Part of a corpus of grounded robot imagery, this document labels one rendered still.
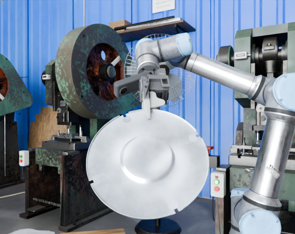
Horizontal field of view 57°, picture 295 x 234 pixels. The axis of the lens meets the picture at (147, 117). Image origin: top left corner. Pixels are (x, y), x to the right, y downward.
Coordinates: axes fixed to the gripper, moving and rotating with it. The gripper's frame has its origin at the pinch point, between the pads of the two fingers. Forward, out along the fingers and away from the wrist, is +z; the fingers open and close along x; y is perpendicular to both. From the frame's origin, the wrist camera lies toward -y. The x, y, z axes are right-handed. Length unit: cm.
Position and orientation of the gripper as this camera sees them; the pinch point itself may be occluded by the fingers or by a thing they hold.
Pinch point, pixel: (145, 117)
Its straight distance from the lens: 71.9
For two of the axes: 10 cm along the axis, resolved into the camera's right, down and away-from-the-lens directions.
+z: 0.7, 7.2, -7.0
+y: 10.0, 0.0, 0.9
